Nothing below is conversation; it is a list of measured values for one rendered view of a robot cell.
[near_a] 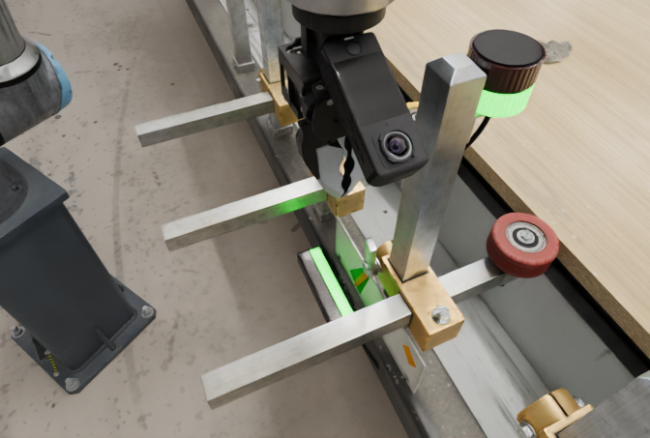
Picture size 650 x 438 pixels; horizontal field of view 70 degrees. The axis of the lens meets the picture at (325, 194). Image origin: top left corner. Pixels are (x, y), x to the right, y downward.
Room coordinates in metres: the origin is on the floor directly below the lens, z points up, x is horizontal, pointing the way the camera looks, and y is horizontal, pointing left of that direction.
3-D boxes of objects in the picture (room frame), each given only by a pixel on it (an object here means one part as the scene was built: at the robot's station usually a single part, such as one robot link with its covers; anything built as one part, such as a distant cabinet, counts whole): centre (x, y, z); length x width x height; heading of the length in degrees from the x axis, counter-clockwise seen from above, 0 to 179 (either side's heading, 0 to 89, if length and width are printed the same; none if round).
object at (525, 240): (0.34, -0.25, 0.85); 0.08 x 0.08 x 0.11
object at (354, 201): (0.53, -0.01, 0.82); 0.14 x 0.06 x 0.05; 24
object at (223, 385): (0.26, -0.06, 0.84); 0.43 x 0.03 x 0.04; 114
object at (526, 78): (0.34, -0.15, 1.15); 0.06 x 0.06 x 0.02
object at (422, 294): (0.30, -0.12, 0.85); 0.14 x 0.06 x 0.05; 24
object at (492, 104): (0.34, -0.15, 1.13); 0.06 x 0.06 x 0.02
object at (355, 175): (0.35, -0.02, 1.04); 0.06 x 0.03 x 0.09; 24
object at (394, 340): (0.34, -0.07, 0.75); 0.26 x 0.01 x 0.10; 24
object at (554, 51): (0.76, -0.41, 0.91); 0.09 x 0.07 x 0.02; 100
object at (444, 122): (0.32, -0.10, 0.93); 0.04 x 0.04 x 0.48; 24
